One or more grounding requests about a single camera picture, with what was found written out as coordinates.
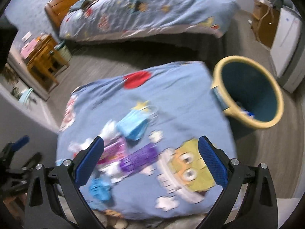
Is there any pink snack wrapper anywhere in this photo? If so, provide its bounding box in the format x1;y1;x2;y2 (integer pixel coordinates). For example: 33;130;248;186
97;137;128;165

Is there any white tissue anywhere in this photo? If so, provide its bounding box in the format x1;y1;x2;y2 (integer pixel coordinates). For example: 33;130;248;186
99;120;120;140

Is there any blue face mask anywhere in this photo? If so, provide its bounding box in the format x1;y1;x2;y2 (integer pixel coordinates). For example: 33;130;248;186
116;105;158;141

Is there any purple snack wrapper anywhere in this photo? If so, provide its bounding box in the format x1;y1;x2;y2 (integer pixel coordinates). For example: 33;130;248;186
119;143;159;175

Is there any teal yellow-rimmed trash bin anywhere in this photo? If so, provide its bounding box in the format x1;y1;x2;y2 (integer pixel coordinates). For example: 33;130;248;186
211;55;284;140

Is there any green white small bin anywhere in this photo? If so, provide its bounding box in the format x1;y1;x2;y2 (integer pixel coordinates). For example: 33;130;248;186
54;41;72;62

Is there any blue cartoon cloth foreground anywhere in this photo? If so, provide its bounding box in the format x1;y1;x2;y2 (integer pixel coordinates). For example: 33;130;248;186
56;61;236;220

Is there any wooden bed headboard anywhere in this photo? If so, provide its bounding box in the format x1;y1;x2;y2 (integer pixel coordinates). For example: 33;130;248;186
44;0;125;31

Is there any white grey air purifier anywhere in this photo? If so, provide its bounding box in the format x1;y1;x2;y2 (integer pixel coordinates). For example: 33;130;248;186
270;6;304;93

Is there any dark grey bed skirt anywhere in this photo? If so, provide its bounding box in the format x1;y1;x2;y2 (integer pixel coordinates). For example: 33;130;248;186
66;33;226;65

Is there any brown wooden side cabinet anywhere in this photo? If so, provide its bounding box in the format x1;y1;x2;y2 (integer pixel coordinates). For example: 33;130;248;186
251;0;280;48

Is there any blue cartoon duvet on bed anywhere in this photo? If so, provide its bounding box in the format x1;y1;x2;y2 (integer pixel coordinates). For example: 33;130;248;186
59;0;239;42

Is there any white charging cable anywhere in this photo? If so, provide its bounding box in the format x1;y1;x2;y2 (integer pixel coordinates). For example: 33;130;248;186
254;0;275;44

